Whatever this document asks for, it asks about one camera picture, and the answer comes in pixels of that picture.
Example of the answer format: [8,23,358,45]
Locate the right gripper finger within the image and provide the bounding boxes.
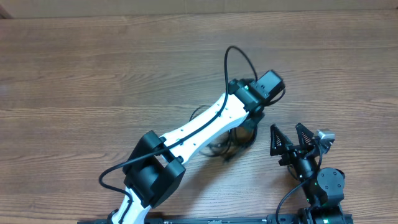
[295,123,314,149]
[270,124,293,156]

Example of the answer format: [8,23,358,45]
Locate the black thin usb cable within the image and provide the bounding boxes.
[188,105,212,122]

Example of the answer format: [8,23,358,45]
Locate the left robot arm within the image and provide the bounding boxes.
[106,70,285,223]

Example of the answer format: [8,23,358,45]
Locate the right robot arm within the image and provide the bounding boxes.
[267,123,353,224]

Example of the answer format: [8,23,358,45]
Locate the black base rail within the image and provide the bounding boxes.
[77,214,354,224]

